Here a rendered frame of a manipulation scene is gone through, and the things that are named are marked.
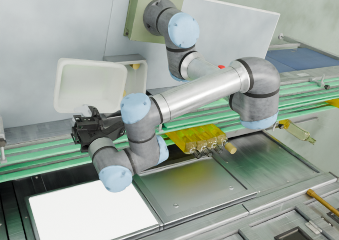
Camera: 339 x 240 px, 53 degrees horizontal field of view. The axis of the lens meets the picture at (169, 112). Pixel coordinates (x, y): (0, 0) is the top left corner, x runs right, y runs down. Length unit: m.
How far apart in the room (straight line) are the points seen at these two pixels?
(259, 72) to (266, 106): 0.12
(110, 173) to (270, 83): 0.50
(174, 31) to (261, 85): 0.42
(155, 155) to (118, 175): 0.11
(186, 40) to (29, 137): 0.72
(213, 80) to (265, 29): 1.10
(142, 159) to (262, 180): 0.92
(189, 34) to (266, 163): 0.86
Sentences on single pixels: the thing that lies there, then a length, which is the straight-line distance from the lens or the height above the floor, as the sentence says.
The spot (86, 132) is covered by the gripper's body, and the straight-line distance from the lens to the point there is 1.01.
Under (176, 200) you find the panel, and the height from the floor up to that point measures 1.22.
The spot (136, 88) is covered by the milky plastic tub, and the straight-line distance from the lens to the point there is 1.59.
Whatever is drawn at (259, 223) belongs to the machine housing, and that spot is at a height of 1.43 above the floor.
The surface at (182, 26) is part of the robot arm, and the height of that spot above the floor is 1.05.
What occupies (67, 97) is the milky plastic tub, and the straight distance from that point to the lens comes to 1.18.
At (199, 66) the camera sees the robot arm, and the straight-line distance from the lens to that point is 1.25.
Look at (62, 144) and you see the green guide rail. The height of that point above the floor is 0.91.
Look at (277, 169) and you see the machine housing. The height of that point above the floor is 1.19.
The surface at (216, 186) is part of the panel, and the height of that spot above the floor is 1.21.
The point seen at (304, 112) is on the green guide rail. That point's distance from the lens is 2.21.
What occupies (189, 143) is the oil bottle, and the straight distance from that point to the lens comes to 1.50.
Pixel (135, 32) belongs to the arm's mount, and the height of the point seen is 0.83.
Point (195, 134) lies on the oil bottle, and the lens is 1.58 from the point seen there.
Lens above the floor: 2.08
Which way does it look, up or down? 48 degrees down
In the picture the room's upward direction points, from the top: 133 degrees clockwise
